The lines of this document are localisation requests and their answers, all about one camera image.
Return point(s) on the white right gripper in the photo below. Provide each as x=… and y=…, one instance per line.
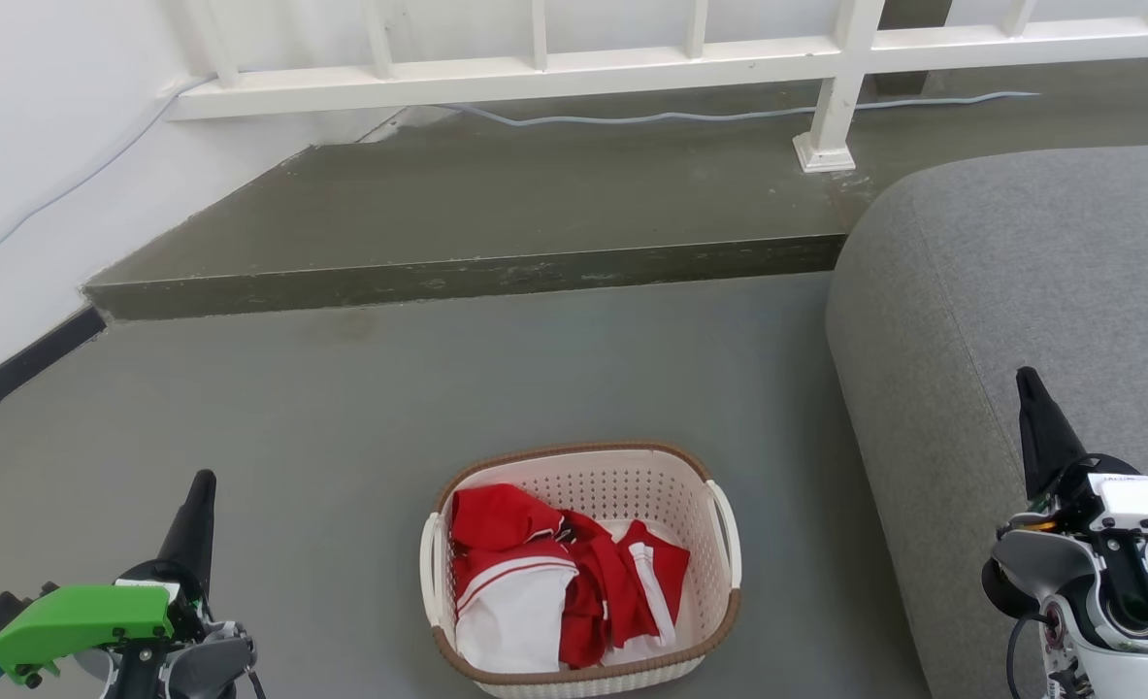
x=1141, y=503

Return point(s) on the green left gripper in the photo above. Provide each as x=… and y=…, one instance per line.
x=79, y=621

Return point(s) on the white perforated laundry basket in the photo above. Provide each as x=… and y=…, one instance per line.
x=622, y=485

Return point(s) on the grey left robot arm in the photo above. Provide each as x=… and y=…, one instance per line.
x=205, y=665

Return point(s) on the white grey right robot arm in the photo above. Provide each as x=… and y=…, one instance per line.
x=1098, y=612

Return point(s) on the grey fabric sofa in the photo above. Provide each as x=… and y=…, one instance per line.
x=1020, y=291

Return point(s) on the black baseboard strip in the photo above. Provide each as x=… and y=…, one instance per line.
x=20, y=369

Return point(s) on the red and white jersey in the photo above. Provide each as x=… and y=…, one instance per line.
x=510, y=607

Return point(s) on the red shorts with white stripe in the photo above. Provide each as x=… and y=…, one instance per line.
x=622, y=582

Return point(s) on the raised concrete step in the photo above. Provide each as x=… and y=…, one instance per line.
x=535, y=214

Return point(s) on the white metal railing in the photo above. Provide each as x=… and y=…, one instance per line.
x=535, y=76

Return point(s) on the dark post behind railing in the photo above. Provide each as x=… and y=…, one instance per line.
x=908, y=39

